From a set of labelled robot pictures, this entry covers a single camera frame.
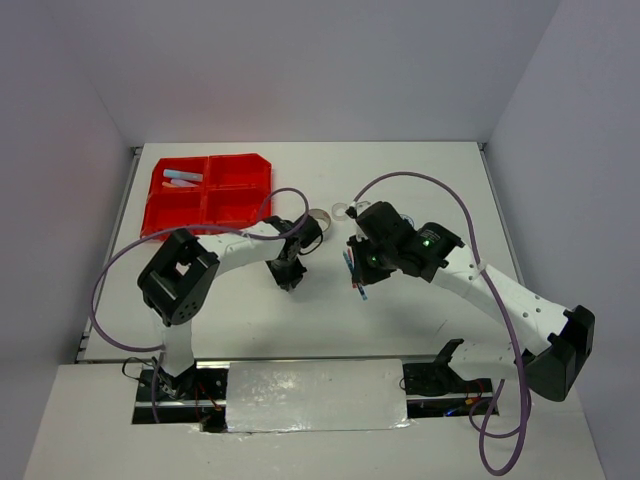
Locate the large clear tape roll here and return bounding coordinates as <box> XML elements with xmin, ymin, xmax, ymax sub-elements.
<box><xmin>309</xmin><ymin>208</ymin><xmax>332</xmax><ymax>234</ymax></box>

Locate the pink highlighter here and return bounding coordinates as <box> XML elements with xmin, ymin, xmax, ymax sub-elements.
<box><xmin>161</xmin><ymin>179</ymin><xmax>198</xmax><ymax>189</ymax></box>

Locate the silver foil sheet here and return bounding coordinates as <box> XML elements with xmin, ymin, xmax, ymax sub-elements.
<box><xmin>225</xmin><ymin>359</ymin><xmax>410</xmax><ymax>433</ymax></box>

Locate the blue pen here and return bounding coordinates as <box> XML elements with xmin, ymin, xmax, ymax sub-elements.
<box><xmin>343</xmin><ymin>250</ymin><xmax>368</xmax><ymax>301</ymax></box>

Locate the small clear tape roll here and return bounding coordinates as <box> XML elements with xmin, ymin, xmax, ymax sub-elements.
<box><xmin>331</xmin><ymin>202</ymin><xmax>349</xmax><ymax>222</ymax></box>

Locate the red compartment bin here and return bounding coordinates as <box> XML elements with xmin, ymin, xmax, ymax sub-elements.
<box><xmin>140</xmin><ymin>153</ymin><xmax>272</xmax><ymax>237</ymax></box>

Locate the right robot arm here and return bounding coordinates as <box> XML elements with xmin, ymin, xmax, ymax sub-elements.
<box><xmin>347</xmin><ymin>202</ymin><xmax>595</xmax><ymax>402</ymax></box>

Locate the red pen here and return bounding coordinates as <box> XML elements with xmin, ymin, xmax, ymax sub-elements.
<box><xmin>347</xmin><ymin>249</ymin><xmax>358</xmax><ymax>289</ymax></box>

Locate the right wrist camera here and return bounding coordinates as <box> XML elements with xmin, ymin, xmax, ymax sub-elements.
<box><xmin>345</xmin><ymin>201</ymin><xmax>371</xmax><ymax>220</ymax></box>

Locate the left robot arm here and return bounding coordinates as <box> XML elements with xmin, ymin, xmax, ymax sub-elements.
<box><xmin>137</xmin><ymin>216</ymin><xmax>323</xmax><ymax>399</ymax></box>

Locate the purple cable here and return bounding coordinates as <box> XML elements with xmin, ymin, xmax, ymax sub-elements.
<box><xmin>90</xmin><ymin>187</ymin><xmax>312</xmax><ymax>424</ymax></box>
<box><xmin>352</xmin><ymin>171</ymin><xmax>532</xmax><ymax>475</ymax></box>

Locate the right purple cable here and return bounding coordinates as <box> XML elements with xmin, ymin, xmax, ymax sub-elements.
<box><xmin>352</xmin><ymin>171</ymin><xmax>532</xmax><ymax>475</ymax></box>

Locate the blue highlighter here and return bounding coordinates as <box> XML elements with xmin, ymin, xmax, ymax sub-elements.
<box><xmin>163</xmin><ymin>169</ymin><xmax>204</xmax><ymax>182</ymax></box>

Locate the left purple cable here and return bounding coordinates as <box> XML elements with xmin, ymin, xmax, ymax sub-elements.
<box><xmin>90</xmin><ymin>187</ymin><xmax>312</xmax><ymax>424</ymax></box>

